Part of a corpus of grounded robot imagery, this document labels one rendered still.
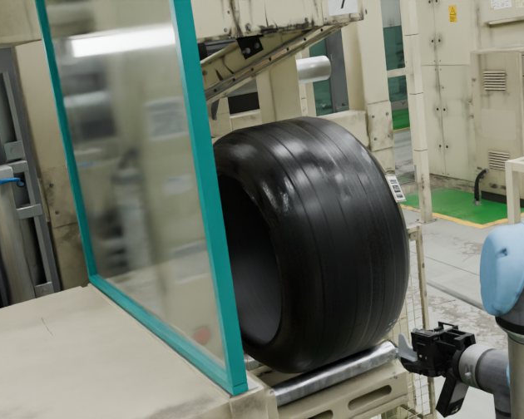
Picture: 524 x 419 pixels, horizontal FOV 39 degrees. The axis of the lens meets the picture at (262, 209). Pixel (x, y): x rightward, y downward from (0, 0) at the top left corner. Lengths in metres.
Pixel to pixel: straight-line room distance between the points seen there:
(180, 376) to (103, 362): 0.13
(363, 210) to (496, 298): 0.55
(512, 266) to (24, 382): 0.62
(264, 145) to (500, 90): 4.78
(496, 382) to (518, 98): 4.88
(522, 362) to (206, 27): 1.06
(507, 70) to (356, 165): 4.65
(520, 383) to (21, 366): 0.66
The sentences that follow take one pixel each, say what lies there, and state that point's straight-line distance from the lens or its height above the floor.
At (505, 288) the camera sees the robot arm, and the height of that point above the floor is 1.30.
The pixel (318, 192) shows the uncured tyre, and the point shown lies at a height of 1.33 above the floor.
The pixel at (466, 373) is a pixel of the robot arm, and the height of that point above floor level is 1.05.
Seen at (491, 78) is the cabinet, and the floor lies 1.03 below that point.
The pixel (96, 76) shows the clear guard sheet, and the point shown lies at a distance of 1.03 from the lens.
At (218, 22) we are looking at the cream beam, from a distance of 1.77.
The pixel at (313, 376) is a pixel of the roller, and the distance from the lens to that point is 1.63.
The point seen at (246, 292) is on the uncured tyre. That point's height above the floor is 1.01.
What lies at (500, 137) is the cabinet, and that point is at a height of 0.56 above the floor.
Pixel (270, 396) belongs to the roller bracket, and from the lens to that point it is 1.53.
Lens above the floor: 1.65
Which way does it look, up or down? 14 degrees down
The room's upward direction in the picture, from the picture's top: 8 degrees counter-clockwise
